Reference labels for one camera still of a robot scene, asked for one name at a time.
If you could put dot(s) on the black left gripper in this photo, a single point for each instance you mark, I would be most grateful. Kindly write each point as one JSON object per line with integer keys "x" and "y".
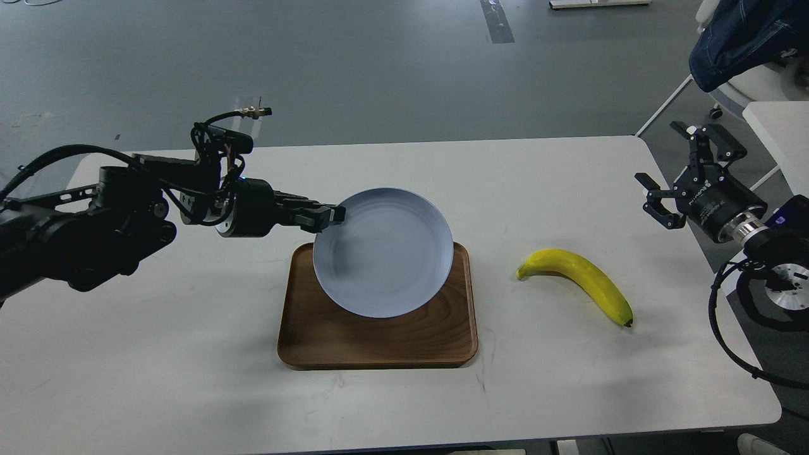
{"x": 255, "y": 205}

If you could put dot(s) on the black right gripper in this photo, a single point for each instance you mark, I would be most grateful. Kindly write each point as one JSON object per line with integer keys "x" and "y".
{"x": 705, "y": 192}

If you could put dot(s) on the blue round plate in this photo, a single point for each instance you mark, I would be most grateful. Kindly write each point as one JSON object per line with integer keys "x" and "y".
{"x": 392, "y": 253}

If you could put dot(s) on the yellow banana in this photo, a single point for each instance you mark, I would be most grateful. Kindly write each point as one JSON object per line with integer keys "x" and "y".
{"x": 586, "y": 275}

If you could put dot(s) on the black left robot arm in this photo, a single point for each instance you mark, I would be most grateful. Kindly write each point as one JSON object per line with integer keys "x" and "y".
{"x": 87, "y": 235}

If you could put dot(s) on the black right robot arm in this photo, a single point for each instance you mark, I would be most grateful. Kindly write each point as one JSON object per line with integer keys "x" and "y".
{"x": 776, "y": 253}

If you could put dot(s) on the brown wooden tray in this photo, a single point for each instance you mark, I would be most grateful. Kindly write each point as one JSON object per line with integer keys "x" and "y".
{"x": 316, "y": 334}

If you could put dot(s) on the white side table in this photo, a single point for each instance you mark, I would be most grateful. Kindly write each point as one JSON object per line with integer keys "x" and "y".
{"x": 782, "y": 127}

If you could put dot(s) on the white chair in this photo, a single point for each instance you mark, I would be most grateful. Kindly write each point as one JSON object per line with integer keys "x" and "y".
{"x": 781, "y": 80}

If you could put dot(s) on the blue denim jacket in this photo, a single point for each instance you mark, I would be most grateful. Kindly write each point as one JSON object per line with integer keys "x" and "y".
{"x": 742, "y": 35}

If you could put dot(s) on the white board on floor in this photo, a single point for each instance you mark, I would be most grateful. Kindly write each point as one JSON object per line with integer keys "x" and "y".
{"x": 565, "y": 4}

